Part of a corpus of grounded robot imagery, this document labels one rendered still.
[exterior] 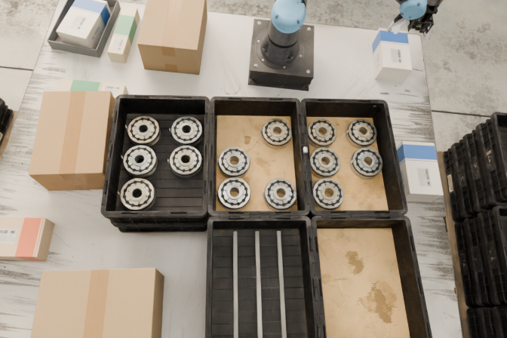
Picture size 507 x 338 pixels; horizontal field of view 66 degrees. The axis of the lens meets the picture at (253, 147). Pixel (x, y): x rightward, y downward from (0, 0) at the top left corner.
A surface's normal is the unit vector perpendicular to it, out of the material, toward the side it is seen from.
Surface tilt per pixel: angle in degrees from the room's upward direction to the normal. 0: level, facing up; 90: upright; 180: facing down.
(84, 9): 0
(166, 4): 0
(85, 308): 0
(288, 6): 9
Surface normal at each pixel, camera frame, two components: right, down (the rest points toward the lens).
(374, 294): 0.08, -0.41
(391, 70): -0.07, 0.91
